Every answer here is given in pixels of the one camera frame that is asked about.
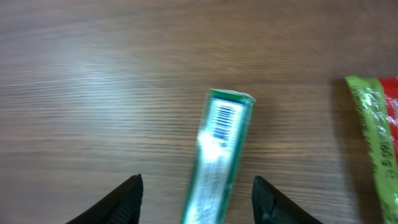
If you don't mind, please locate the green white small box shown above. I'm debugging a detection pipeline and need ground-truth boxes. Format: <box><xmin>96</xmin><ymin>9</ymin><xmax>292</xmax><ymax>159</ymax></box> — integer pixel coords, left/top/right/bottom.
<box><xmin>181</xmin><ymin>89</ymin><xmax>256</xmax><ymax>224</ymax></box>

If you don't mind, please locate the green gummy candy bag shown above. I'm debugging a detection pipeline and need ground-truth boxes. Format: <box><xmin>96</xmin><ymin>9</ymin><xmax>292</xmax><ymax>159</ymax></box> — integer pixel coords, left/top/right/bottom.
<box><xmin>345</xmin><ymin>76</ymin><xmax>397</xmax><ymax>223</ymax></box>

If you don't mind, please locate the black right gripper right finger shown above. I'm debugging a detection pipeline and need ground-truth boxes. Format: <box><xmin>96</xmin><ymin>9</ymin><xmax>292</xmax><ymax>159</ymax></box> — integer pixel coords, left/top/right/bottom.
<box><xmin>251</xmin><ymin>176</ymin><xmax>322</xmax><ymax>224</ymax></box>

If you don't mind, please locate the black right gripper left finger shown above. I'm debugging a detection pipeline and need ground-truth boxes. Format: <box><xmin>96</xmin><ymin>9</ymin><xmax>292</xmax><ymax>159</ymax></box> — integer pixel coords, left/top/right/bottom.
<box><xmin>67</xmin><ymin>174</ymin><xmax>144</xmax><ymax>224</ymax></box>

